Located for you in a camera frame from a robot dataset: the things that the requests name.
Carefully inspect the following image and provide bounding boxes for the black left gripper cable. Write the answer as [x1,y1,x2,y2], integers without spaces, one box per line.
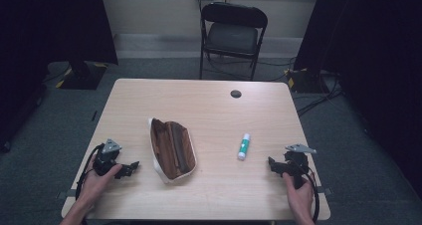
[75,143,106,201]

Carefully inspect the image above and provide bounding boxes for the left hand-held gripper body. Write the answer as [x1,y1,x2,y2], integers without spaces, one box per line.
[92,138,123,177]

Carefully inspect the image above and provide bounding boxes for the white pencil case brown lining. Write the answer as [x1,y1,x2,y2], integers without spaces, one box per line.
[146,116,198,185]

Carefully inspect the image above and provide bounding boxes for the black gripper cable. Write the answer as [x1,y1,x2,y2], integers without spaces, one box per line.
[292,158,320,224]
[75,143,106,201]

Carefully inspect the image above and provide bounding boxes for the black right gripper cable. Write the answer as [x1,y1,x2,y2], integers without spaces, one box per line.
[292,158,320,224]

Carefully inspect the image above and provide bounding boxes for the person's right hand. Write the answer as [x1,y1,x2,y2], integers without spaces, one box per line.
[282,171,316,221]

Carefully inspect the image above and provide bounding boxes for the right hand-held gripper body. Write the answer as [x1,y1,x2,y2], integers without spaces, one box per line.
[283,143,317,190]

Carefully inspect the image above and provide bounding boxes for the black folding chair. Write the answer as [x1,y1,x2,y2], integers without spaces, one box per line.
[199,1,269,82]

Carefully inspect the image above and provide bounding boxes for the black stand base yellow tape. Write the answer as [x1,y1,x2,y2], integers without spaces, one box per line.
[286,67,334,95]
[55,61,109,91]

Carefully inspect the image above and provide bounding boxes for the white green glue stick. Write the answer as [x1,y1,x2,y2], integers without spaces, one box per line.
[236,132,252,161]

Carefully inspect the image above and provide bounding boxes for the black floor cables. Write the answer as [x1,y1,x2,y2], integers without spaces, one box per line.
[202,54,344,118]

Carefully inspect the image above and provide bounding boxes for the person's left hand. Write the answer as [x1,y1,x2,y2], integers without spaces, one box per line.
[77,154,123,210]

